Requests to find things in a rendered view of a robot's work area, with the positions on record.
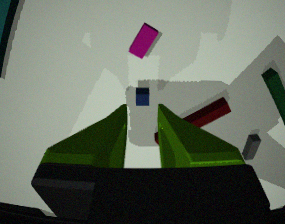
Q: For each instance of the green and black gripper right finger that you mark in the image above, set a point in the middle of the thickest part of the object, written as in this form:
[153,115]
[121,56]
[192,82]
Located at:
[192,146]

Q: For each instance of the magenta rectangular block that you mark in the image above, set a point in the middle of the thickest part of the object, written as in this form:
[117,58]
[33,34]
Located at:
[143,40]

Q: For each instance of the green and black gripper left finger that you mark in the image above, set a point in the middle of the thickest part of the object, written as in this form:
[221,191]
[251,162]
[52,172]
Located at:
[94,144]

